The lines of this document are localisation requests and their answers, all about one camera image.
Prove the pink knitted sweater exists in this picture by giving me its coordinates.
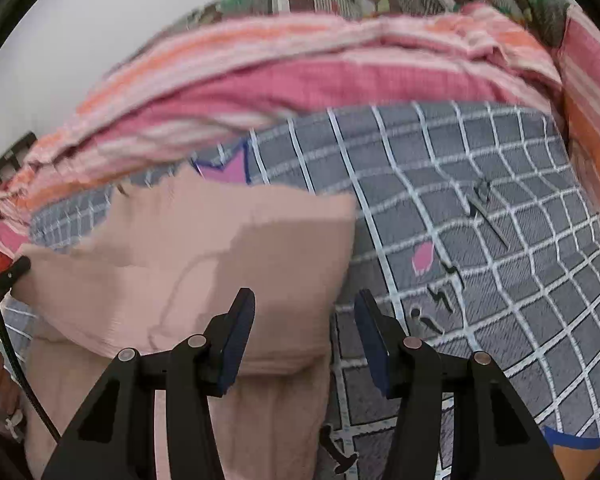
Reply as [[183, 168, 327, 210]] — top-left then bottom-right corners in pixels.
[[12, 167, 356, 479]]

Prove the dark wooden headboard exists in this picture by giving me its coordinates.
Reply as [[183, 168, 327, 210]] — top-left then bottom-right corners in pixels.
[[0, 131, 38, 186]]

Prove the grey checked bed sheet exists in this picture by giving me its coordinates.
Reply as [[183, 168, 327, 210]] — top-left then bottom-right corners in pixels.
[[0, 101, 600, 480]]

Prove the pink orange striped quilt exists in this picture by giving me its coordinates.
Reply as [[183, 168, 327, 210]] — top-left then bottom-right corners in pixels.
[[0, 4, 562, 256]]

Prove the pink striped pillow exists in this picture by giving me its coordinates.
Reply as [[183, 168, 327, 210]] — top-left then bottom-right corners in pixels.
[[555, 6, 600, 210]]

